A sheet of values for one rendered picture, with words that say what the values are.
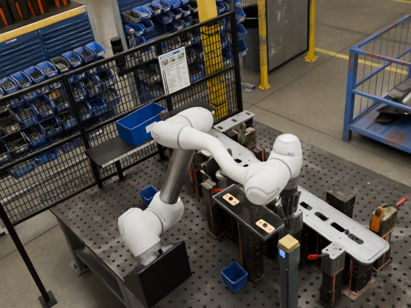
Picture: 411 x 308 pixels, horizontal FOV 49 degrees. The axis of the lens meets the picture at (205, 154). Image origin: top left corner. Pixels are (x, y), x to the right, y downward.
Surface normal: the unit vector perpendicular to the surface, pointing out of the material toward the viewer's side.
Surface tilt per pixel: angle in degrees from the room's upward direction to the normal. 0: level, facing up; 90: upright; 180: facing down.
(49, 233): 0
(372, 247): 0
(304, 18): 90
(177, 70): 90
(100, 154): 0
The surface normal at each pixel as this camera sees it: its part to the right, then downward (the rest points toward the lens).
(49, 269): -0.11, -0.80
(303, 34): 0.60, 0.42
